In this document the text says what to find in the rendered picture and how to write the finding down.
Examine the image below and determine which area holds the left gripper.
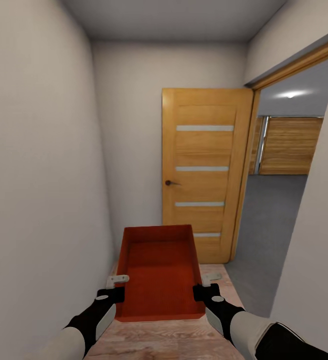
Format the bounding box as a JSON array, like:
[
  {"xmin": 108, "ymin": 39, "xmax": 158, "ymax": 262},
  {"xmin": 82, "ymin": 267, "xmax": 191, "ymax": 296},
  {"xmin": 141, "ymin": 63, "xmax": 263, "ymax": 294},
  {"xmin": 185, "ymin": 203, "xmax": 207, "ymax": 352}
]
[{"xmin": 97, "ymin": 286, "xmax": 125, "ymax": 303}]

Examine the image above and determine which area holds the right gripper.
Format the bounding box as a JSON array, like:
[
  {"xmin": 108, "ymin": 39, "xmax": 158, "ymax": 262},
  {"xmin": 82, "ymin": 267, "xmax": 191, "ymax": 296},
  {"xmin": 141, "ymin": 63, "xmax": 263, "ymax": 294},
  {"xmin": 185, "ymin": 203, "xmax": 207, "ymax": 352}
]
[{"xmin": 192, "ymin": 283, "xmax": 220, "ymax": 302}]

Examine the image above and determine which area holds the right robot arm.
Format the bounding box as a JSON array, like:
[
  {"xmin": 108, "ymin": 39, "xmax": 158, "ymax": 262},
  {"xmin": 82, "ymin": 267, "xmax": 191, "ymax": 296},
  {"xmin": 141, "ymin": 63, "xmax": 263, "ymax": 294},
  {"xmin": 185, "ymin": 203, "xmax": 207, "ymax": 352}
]
[{"xmin": 192, "ymin": 272, "xmax": 328, "ymax": 360}]

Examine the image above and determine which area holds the storage box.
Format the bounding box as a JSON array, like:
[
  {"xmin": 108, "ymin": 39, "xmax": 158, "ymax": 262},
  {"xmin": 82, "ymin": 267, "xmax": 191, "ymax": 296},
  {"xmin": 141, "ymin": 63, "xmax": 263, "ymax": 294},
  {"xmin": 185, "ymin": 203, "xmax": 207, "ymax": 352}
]
[{"xmin": 114, "ymin": 224, "xmax": 206, "ymax": 323}]

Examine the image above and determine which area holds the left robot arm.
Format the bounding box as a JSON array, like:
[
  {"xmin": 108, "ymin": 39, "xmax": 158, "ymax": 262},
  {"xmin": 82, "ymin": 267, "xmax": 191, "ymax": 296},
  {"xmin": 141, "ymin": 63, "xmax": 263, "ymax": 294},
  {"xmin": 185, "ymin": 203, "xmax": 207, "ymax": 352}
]
[{"xmin": 17, "ymin": 274, "xmax": 130, "ymax": 360}]

